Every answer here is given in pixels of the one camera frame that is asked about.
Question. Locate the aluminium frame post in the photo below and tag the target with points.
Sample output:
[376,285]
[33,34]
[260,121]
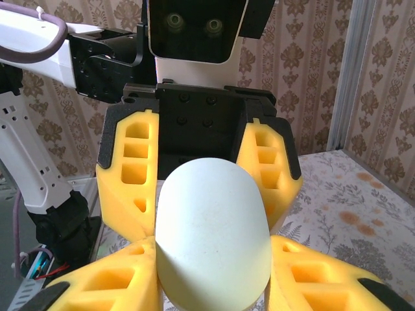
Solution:
[351,81]

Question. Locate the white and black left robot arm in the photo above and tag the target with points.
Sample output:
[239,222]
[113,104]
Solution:
[32,35]

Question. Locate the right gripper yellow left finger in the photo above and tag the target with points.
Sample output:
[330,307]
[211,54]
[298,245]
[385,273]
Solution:
[142,291]

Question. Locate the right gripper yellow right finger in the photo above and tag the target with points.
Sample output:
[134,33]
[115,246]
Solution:
[282,291]

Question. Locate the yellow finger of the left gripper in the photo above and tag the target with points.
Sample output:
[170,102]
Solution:
[285,191]
[113,194]

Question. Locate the mint green earbud charging case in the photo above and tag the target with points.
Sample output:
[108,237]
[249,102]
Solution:
[210,226]

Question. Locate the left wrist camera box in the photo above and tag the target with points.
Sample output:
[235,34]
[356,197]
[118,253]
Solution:
[194,32]

